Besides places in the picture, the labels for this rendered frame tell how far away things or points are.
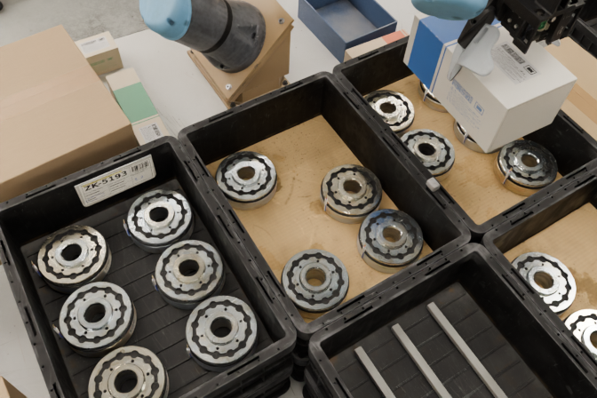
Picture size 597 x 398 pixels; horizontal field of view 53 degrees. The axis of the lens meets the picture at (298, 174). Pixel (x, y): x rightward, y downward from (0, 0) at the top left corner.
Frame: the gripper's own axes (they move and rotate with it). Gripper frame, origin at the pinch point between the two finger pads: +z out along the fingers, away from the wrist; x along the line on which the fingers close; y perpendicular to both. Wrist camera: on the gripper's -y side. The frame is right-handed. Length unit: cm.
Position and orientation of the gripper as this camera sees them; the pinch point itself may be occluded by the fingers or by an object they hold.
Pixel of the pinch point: (487, 59)
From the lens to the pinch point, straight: 88.2
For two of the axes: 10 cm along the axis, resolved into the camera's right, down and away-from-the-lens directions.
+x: 8.8, -3.7, 3.1
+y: 4.8, 7.3, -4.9
